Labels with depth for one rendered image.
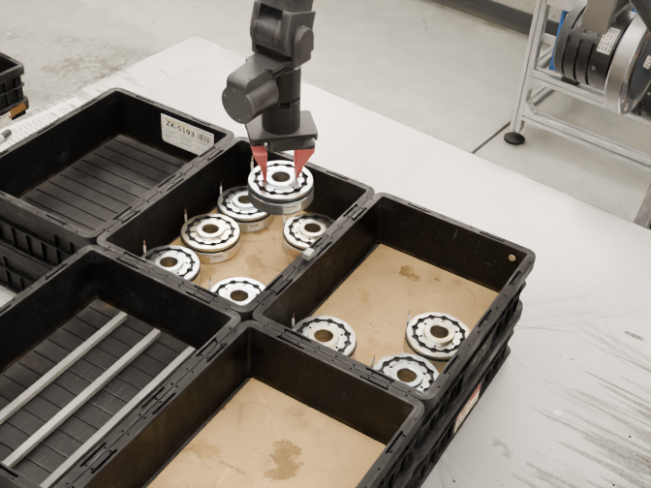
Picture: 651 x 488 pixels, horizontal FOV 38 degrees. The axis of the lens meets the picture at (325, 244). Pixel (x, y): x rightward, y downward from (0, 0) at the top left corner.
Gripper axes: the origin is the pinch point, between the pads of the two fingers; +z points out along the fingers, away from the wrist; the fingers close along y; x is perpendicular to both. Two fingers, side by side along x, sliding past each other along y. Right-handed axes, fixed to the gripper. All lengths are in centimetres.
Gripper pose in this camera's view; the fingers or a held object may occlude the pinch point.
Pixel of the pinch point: (280, 173)
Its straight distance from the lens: 149.6
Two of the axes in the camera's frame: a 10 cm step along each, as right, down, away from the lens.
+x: -2.2, -6.4, 7.3
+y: 9.7, -1.2, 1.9
